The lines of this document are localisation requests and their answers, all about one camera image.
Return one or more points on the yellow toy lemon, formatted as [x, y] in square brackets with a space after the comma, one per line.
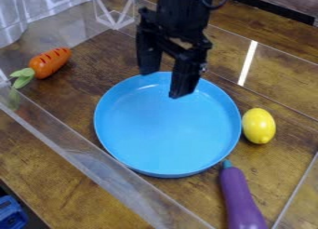
[258, 126]

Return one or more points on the clear acrylic corner bracket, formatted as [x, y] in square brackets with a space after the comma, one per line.
[113, 19]

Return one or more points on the blue box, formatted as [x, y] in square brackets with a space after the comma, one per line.
[12, 215]

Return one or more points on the blue round plate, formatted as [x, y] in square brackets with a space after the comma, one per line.
[163, 137]

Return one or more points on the clear acrylic front wall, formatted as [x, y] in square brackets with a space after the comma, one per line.
[159, 210]

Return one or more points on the white mesh curtain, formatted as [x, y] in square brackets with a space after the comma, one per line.
[20, 12]

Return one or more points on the purple toy eggplant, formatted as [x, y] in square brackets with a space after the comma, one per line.
[243, 214]

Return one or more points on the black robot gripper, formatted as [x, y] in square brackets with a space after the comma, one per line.
[171, 29]

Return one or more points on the orange toy carrot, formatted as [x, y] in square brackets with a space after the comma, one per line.
[41, 66]

